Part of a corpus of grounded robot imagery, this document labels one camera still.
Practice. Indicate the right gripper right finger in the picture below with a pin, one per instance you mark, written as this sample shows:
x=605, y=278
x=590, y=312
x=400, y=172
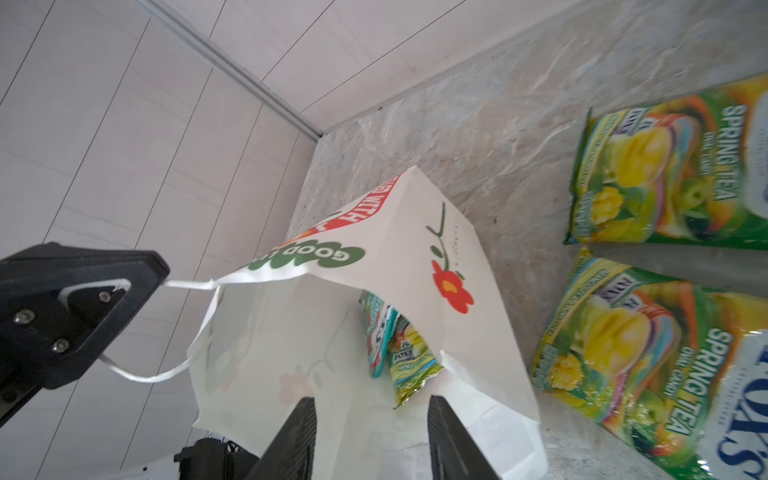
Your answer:
x=453, y=453

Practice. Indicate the mango Fox's candy packet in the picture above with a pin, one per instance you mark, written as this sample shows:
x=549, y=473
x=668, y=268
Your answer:
x=411, y=362

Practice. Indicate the teal berry Fox's packet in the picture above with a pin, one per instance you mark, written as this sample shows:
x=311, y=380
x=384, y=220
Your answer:
x=380, y=318

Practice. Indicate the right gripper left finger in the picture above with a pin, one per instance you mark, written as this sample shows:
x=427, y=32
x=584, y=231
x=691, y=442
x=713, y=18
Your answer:
x=290, y=456

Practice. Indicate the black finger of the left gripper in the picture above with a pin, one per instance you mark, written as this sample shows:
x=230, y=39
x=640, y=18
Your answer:
x=61, y=307

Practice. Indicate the green yellow Fox's candy packet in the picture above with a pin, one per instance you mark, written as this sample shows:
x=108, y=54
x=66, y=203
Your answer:
x=691, y=170

